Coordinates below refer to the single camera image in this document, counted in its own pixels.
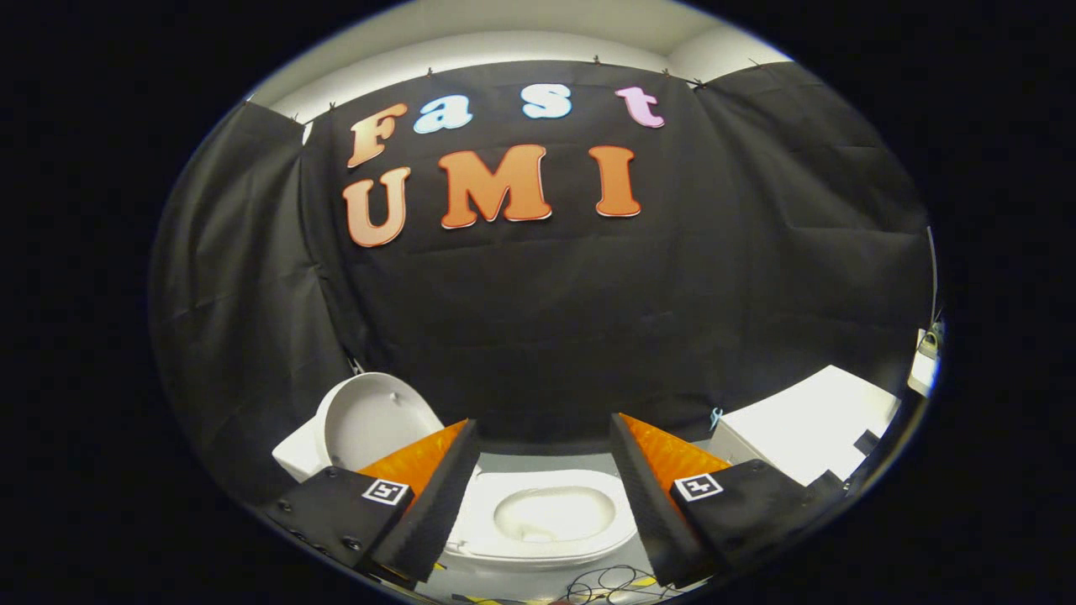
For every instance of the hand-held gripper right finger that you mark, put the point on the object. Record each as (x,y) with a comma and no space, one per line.
(660,521)

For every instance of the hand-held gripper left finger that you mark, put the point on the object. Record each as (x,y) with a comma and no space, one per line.
(429,521)

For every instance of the white toilet lid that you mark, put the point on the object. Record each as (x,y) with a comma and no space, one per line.
(374,420)

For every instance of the white toilet seat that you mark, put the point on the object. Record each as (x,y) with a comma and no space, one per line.
(483,521)

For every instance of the white toilet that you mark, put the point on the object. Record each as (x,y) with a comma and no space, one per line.
(546,512)

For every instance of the yellow black floor tape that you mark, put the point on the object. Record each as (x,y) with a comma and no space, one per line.
(643,580)

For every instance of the light grey ribbed cabinet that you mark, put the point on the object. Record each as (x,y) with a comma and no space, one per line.
(807,420)

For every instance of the black backdrop cloth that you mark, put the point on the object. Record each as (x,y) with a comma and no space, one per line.
(588,319)

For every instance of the white ledge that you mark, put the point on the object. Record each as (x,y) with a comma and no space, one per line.
(923,370)

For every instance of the row of black clips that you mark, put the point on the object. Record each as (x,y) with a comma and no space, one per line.
(596,60)

